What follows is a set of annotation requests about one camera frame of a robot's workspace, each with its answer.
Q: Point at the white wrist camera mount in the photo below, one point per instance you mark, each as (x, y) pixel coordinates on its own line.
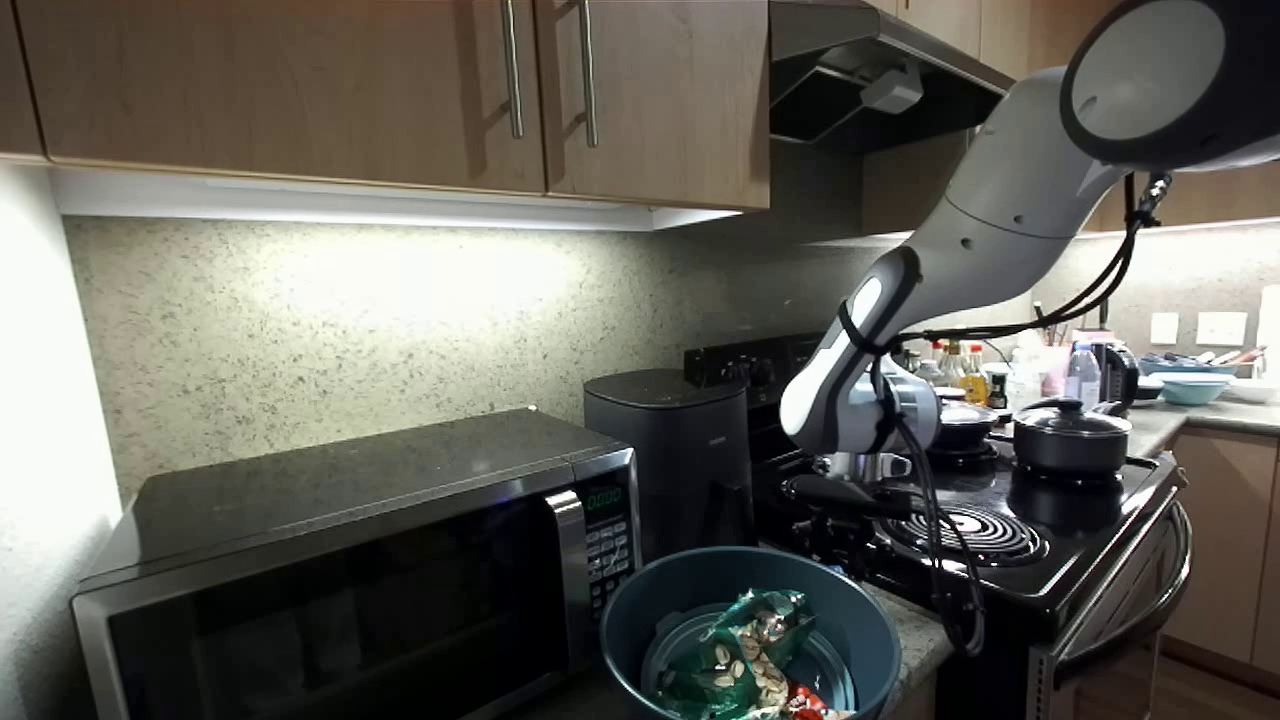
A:
(864, 464)

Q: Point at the stainless steel microwave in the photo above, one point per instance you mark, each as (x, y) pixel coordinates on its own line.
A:
(432, 574)

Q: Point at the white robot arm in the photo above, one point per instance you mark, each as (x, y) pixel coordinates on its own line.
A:
(1159, 85)

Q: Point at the green snack packet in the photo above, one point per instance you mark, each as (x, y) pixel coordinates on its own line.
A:
(738, 664)

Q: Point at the blue bowl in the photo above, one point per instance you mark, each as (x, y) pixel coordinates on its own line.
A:
(849, 654)

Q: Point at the black cooking pot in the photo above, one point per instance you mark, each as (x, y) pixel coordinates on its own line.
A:
(1069, 443)

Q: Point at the black air fryer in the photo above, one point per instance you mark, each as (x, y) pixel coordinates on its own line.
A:
(689, 452)

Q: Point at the range hood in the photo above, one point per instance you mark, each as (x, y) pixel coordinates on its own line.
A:
(878, 75)

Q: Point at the wooden upper cabinet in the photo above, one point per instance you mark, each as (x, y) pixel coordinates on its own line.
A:
(633, 100)

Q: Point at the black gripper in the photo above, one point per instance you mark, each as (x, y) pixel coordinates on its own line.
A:
(852, 530)

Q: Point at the black stove range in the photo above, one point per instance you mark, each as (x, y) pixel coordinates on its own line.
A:
(1054, 590)

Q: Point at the orange snack packet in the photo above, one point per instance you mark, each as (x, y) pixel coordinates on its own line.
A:
(806, 706)

